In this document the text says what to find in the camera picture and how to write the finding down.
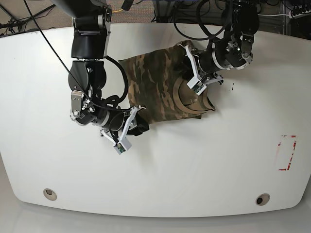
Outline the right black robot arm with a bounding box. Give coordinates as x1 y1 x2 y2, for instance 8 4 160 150
53 0 133 142

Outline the table grommet hole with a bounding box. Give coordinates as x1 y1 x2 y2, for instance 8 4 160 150
256 193 270 206
43 188 57 201

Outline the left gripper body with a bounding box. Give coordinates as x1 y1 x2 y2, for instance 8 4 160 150
186 33 254 84

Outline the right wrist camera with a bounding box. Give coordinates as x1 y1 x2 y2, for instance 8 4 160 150
113 138 132 155

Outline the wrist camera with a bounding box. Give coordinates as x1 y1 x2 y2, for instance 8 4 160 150
113 138 132 155
187 77 207 96

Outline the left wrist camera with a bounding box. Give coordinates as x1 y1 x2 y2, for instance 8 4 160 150
187 77 207 96

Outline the right table grommet hole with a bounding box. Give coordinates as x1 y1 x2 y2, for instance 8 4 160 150
256 193 270 206

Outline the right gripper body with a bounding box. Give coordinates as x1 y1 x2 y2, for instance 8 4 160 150
70 91 136 143

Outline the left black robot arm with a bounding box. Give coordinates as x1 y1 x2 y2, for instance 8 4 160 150
178 0 259 87

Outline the left table grommet hole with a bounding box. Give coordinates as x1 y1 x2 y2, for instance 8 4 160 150
43 188 57 201

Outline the red tape rectangle marking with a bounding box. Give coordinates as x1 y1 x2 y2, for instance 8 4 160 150
276 135 297 171

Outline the camouflage T-shirt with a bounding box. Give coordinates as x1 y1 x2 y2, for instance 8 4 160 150
119 40 215 124

